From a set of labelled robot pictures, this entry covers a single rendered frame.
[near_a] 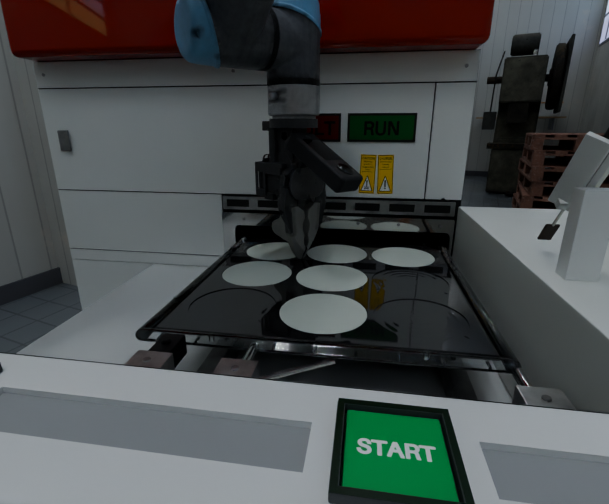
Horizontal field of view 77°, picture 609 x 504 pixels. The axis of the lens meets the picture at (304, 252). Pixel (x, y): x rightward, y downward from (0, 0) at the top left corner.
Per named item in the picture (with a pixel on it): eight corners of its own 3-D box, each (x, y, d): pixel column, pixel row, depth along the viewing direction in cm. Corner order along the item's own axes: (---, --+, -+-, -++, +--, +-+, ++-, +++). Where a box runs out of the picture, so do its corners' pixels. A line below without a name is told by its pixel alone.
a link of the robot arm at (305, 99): (331, 86, 55) (289, 82, 49) (330, 120, 56) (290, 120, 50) (294, 90, 60) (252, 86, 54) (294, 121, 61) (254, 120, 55)
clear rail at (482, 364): (140, 336, 41) (139, 324, 40) (516, 369, 35) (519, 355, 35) (133, 343, 40) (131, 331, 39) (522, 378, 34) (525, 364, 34)
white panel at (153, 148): (79, 255, 88) (42, 63, 76) (448, 275, 76) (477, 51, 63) (69, 259, 85) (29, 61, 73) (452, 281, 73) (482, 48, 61)
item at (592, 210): (534, 259, 41) (559, 130, 37) (573, 261, 41) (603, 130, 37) (560, 281, 36) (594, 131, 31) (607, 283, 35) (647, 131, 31)
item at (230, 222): (227, 255, 80) (224, 210, 77) (447, 266, 73) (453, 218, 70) (224, 257, 78) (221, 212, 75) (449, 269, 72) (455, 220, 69)
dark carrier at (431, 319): (249, 241, 73) (248, 238, 73) (436, 249, 68) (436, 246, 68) (155, 332, 41) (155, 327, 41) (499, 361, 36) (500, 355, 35)
